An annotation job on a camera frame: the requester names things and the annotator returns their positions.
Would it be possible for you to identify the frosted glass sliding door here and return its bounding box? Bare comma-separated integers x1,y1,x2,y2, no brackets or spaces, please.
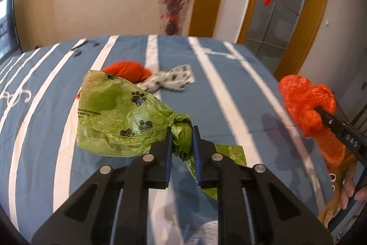
245,0,305,73

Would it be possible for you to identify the glass vase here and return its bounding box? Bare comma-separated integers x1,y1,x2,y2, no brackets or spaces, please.
164,4,182,35

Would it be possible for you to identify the blue striped tablecloth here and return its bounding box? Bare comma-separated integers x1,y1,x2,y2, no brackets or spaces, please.
1,35,332,240

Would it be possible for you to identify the green paw print bag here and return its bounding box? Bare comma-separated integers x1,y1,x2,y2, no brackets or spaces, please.
75,69,248,201

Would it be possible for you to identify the orange plastic bag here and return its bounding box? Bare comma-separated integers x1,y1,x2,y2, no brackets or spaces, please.
279,75,346,170

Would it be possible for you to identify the red plastic bag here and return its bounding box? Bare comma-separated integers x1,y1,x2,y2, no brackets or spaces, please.
76,60,153,99

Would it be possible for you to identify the black television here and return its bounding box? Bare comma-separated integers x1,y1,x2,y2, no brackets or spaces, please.
0,0,22,63

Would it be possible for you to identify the white paw print bag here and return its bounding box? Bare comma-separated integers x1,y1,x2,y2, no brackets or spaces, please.
136,64,196,94

